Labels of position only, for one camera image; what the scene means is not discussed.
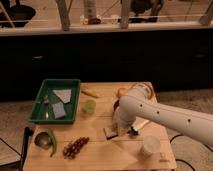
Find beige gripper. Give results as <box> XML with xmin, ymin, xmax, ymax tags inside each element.
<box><xmin>112</xmin><ymin>114</ymin><xmax>132</xmax><ymax>137</ymax></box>

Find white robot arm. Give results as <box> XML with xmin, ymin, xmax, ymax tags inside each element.
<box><xmin>115</xmin><ymin>86</ymin><xmax>213</xmax><ymax>146</ymax></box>

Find green plastic cup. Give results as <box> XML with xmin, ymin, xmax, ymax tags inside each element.
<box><xmin>83</xmin><ymin>99</ymin><xmax>96</xmax><ymax>114</ymax></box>

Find white plastic cup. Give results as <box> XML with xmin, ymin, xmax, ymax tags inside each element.
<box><xmin>141</xmin><ymin>136</ymin><xmax>161</xmax><ymax>157</ymax></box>

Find black white brush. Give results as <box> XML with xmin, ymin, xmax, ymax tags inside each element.
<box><xmin>128</xmin><ymin>120</ymin><xmax>149</xmax><ymax>136</ymax></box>

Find orange fruit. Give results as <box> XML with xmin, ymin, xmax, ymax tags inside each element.
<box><xmin>116</xmin><ymin>88</ymin><xmax>128</xmax><ymax>98</ymax></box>

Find orange bowl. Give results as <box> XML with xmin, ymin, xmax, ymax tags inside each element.
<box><xmin>130</xmin><ymin>83</ymin><xmax>154</xmax><ymax>100</ymax></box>

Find yellow banana toy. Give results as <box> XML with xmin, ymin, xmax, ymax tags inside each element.
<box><xmin>81</xmin><ymin>89</ymin><xmax>100</xmax><ymax>98</ymax></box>

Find brown grape bunch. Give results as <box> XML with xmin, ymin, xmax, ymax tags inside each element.
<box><xmin>62</xmin><ymin>137</ymin><xmax>89</xmax><ymax>159</ymax></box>

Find grey sponge piece lower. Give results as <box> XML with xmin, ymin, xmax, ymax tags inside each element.
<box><xmin>52</xmin><ymin>102</ymin><xmax>66</xmax><ymax>119</ymax></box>

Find green plastic tray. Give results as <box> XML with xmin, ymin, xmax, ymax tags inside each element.
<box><xmin>29</xmin><ymin>79</ymin><xmax>81</xmax><ymax>124</ymax></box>

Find small metal object in tray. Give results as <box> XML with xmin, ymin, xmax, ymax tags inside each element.
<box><xmin>43</xmin><ymin>95</ymin><xmax>50</xmax><ymax>105</ymax></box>

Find small metal bowl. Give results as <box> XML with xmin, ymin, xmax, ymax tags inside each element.
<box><xmin>34</xmin><ymin>132</ymin><xmax>52</xmax><ymax>149</ymax></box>

